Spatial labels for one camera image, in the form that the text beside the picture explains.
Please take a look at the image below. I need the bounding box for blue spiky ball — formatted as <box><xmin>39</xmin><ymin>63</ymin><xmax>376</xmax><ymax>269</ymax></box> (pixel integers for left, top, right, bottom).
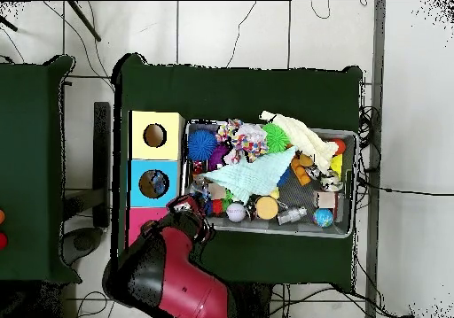
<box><xmin>187</xmin><ymin>127</ymin><xmax>220</xmax><ymax>162</ymax></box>

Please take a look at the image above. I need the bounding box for mint green cloth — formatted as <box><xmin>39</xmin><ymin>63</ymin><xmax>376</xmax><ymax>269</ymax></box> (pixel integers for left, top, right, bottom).
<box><xmin>205</xmin><ymin>146</ymin><xmax>298</xmax><ymax>205</ymax></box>

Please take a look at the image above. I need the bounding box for colourful patterned cloth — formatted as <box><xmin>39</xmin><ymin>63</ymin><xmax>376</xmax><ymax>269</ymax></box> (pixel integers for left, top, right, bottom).
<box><xmin>223</xmin><ymin>122</ymin><xmax>270</xmax><ymax>167</ymax></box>
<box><xmin>215</xmin><ymin>118</ymin><xmax>237</xmax><ymax>145</ymax></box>

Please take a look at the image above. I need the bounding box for wooden box with three holes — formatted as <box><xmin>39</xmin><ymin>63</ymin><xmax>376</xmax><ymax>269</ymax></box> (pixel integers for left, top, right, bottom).
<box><xmin>126</xmin><ymin>110</ymin><xmax>187</xmax><ymax>252</ymax></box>

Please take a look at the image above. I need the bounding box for shallow clear mesh bin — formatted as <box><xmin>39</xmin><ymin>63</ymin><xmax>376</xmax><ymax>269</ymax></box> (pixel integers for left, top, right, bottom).
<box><xmin>180</xmin><ymin>120</ymin><xmax>358</xmax><ymax>240</ymax></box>

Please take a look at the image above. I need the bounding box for pale pink ball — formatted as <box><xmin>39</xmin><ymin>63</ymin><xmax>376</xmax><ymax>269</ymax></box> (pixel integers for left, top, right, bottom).
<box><xmin>225</xmin><ymin>201</ymin><xmax>247</xmax><ymax>223</ymax></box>

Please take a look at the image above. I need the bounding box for purple spiky ball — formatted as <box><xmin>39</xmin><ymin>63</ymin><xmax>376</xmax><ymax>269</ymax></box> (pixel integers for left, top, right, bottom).
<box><xmin>208</xmin><ymin>144</ymin><xmax>230</xmax><ymax>172</ymax></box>

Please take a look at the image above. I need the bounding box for tan round bun toy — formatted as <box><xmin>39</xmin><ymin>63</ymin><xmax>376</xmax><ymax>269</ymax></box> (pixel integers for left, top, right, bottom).
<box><xmin>254</xmin><ymin>195</ymin><xmax>281</xmax><ymax>221</ymax></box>

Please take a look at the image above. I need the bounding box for green spiky ball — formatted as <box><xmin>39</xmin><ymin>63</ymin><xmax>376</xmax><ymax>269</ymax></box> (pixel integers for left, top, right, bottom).
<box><xmin>262</xmin><ymin>123</ymin><xmax>291</xmax><ymax>153</ymax></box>

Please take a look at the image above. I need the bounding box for orange bear toy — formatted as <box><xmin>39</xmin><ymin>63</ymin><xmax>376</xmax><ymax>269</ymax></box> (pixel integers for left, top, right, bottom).
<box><xmin>289</xmin><ymin>151</ymin><xmax>315</xmax><ymax>188</ymax></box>

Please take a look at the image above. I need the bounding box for pale yellow cloth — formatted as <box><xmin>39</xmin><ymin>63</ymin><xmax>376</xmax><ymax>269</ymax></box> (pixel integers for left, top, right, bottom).
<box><xmin>259</xmin><ymin>108</ymin><xmax>341</xmax><ymax>176</ymax></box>

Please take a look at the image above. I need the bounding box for side table with green cloth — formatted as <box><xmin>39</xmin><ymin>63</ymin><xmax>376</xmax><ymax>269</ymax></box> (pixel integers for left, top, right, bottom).
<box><xmin>0</xmin><ymin>54</ymin><xmax>77</xmax><ymax>283</ymax></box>

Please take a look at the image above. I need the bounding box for small blue globe ball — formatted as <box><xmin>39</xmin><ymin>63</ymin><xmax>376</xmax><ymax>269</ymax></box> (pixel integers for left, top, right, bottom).
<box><xmin>312</xmin><ymin>207</ymin><xmax>335</xmax><ymax>229</ymax></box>

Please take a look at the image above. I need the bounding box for small wooden cube block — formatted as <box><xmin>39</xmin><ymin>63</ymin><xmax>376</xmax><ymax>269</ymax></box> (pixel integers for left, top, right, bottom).
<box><xmin>315</xmin><ymin>190</ymin><xmax>338</xmax><ymax>210</ymax></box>

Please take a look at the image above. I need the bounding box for round silver tin can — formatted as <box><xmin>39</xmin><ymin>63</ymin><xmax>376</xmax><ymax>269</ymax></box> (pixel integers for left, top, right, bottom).
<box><xmin>321</xmin><ymin>174</ymin><xmax>344</xmax><ymax>192</ymax></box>

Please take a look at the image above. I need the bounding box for small red ball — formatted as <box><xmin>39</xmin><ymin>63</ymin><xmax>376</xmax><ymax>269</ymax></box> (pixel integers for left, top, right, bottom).
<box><xmin>330</xmin><ymin>137</ymin><xmax>348</xmax><ymax>156</ymax></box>

